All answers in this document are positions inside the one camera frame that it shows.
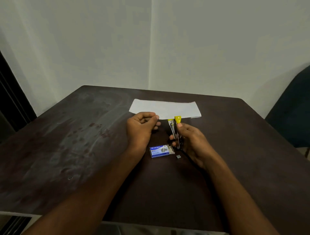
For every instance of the person's left forearm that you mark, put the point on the person's left forearm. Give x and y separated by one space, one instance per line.
89 193

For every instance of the person's right thumb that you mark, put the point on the person's right thumb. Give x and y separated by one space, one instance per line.
185 129

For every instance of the person's left hand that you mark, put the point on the person's left hand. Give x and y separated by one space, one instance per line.
139 132

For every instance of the blue staple box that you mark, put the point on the blue staple box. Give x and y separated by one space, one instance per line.
161 150

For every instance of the person's right hand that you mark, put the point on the person's right hand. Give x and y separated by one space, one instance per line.
193 145

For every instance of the person's right forearm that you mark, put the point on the person's right forearm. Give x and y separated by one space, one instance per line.
237 201

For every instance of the white paper sheet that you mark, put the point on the white paper sheet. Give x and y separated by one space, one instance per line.
167 109

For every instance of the dark chair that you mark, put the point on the dark chair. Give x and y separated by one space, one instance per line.
290 113

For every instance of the dark door frame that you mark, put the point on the dark door frame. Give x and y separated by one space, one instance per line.
13 101

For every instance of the yellow metal stapler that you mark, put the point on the yellow metal stapler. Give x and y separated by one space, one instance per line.
176 130

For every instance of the person's left thumb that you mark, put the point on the person's left thumb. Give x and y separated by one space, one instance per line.
153 121

